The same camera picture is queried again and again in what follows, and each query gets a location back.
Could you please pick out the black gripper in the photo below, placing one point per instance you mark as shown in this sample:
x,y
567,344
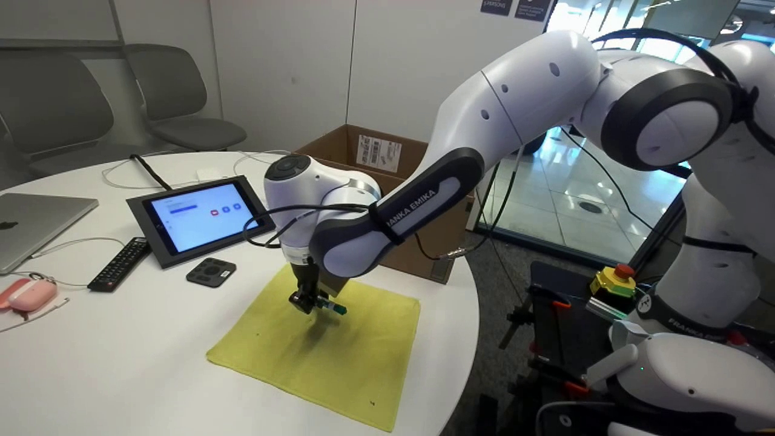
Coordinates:
x,y
307,280

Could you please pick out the yellow cloth towel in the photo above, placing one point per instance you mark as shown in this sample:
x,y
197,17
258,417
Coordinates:
x,y
324,365

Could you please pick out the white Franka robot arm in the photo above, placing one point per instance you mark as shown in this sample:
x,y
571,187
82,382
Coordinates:
x,y
524,88

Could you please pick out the brown cardboard box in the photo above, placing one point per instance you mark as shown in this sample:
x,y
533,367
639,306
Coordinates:
x,y
378,154

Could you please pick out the small black flat device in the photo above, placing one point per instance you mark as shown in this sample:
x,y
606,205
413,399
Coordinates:
x,y
211,273

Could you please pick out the black framed tablet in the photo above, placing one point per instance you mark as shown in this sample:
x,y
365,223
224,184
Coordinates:
x,y
197,220

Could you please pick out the black remote control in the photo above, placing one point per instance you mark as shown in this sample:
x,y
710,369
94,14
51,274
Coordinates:
x,y
120,264

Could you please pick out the grey office chair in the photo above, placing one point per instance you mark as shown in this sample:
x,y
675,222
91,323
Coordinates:
x,y
50,106
182,106

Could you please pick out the pink small case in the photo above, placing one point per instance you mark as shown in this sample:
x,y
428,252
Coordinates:
x,y
28,295

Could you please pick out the silver laptop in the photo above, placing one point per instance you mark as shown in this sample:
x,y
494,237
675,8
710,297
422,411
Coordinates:
x,y
33,227

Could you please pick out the yellow red emergency stop button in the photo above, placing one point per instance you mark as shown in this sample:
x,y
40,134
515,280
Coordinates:
x,y
614,281

